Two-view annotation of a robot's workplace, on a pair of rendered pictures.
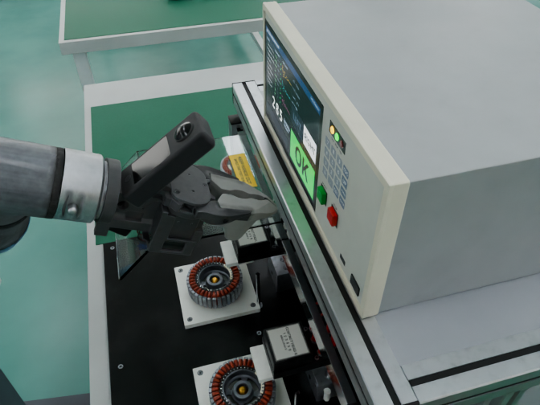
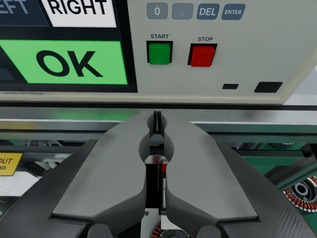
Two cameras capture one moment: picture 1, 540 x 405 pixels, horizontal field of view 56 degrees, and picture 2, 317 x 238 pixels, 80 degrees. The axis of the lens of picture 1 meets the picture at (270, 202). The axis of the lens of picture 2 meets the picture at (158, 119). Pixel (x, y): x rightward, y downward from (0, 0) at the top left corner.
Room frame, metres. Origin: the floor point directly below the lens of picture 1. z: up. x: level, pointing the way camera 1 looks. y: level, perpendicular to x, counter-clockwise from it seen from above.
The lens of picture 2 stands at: (0.44, 0.07, 1.29)
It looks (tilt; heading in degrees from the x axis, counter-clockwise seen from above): 54 degrees down; 286
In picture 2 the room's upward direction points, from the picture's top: 1 degrees clockwise
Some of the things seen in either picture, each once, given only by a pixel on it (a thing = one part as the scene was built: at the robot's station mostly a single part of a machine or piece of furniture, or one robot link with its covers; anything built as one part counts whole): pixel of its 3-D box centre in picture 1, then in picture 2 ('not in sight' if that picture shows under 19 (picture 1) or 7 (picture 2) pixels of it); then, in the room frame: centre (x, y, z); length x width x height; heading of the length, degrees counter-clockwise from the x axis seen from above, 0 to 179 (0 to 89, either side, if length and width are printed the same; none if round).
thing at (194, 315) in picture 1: (215, 288); not in sight; (0.64, 0.11, 0.78); 0.15 x 0.15 x 0.01; 16
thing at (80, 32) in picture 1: (179, 23); not in sight; (2.87, 0.53, 0.37); 1.85 x 1.10 x 0.75; 16
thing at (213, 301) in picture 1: (214, 281); not in sight; (0.64, 0.11, 0.80); 0.11 x 0.11 x 0.04
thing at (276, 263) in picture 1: (283, 267); not in sight; (0.68, -0.03, 0.80); 0.07 x 0.05 x 0.06; 16
